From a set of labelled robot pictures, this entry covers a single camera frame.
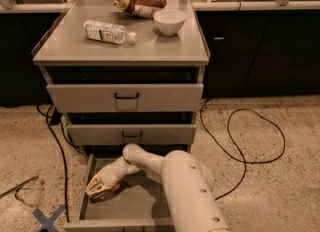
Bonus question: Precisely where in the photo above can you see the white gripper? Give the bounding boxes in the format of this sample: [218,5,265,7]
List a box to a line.
[86,157,139,195]

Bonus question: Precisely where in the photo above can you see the red apple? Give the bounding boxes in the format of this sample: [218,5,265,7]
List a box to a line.
[109,181,121,192]

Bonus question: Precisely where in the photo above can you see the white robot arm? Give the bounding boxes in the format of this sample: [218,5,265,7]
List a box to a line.
[85,143,230,232]

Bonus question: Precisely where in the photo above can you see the grey bottom drawer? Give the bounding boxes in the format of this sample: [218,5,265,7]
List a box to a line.
[64,154,175,232]

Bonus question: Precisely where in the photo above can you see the grey drawer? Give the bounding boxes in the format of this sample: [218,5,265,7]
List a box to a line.
[64,154,175,232]
[67,124,196,146]
[47,84,203,113]

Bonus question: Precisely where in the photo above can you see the grey middle drawer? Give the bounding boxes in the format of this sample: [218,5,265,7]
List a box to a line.
[67,124,196,146]

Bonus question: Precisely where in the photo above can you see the grey top drawer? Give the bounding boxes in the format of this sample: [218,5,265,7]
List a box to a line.
[47,84,203,113]

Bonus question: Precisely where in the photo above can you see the grey drawer cabinet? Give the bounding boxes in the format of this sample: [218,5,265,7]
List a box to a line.
[33,0,209,153]

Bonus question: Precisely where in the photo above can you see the blue tape cross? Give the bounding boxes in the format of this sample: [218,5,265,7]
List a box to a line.
[32,205,65,232]

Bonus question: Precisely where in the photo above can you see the metal bar on floor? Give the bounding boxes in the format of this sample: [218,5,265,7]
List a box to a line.
[0,175,38,199]

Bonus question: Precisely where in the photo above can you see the clear plastic water bottle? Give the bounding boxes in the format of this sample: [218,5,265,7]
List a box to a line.
[83,20,137,45]

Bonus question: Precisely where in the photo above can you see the white bowl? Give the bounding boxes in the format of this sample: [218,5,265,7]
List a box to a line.
[153,9,186,36]

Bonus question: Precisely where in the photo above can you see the brown chip bag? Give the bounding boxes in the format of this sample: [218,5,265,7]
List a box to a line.
[113,0,167,18]

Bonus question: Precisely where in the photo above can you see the dark base cabinets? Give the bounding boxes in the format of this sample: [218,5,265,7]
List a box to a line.
[0,10,320,106]

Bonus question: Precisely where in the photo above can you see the black floor cable left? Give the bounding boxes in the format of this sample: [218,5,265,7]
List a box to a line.
[35,104,84,224]

